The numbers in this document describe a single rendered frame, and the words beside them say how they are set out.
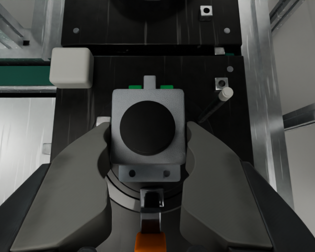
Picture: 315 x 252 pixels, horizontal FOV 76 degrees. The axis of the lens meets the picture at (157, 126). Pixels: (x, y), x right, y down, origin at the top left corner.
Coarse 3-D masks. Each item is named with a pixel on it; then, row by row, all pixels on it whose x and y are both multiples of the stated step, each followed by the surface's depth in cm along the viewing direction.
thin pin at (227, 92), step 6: (222, 90) 14; (228, 90) 14; (216, 96) 16; (222, 96) 14; (228, 96) 14; (216, 102) 16; (222, 102) 15; (210, 108) 18; (216, 108) 17; (204, 114) 20; (210, 114) 19; (198, 120) 22
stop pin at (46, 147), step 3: (45, 144) 24; (48, 144) 24; (42, 147) 24; (45, 147) 24; (48, 147) 24; (42, 150) 24; (45, 150) 24; (48, 150) 24; (42, 153) 24; (45, 153) 24; (48, 153) 24
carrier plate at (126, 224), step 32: (96, 64) 26; (128, 64) 26; (160, 64) 26; (192, 64) 26; (224, 64) 26; (64, 96) 25; (96, 96) 25; (192, 96) 25; (64, 128) 24; (224, 128) 24; (128, 224) 22
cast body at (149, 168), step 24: (120, 96) 12; (144, 96) 12; (168, 96) 12; (120, 120) 11; (144, 120) 11; (168, 120) 11; (120, 144) 11; (144, 144) 10; (168, 144) 11; (120, 168) 14; (144, 168) 14; (168, 168) 14
